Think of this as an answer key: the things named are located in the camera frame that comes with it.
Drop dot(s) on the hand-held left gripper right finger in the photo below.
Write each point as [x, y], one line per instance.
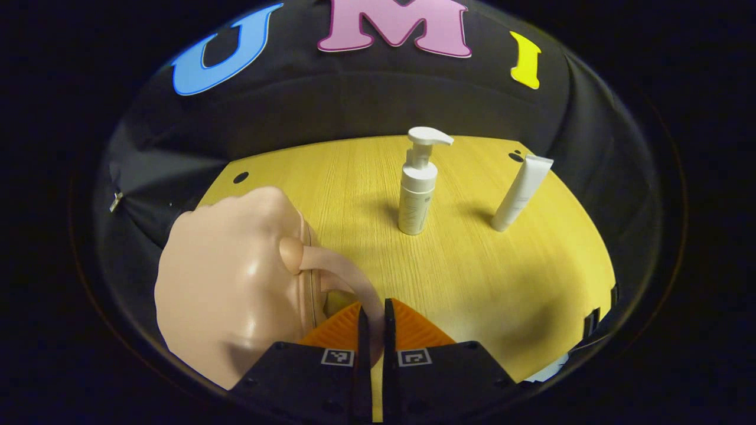
[390, 354]

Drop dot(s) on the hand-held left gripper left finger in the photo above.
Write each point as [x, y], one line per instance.
[363, 354]

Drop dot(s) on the white pump bottle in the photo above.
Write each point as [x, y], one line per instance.
[416, 200]

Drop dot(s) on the white squeeze tube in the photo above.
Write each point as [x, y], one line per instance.
[520, 195]

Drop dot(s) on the black backdrop cloth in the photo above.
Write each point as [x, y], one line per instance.
[354, 100]

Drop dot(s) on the small silver clip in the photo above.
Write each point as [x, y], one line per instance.
[116, 201]

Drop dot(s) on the black table edge bracket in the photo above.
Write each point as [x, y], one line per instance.
[614, 294]
[591, 321]

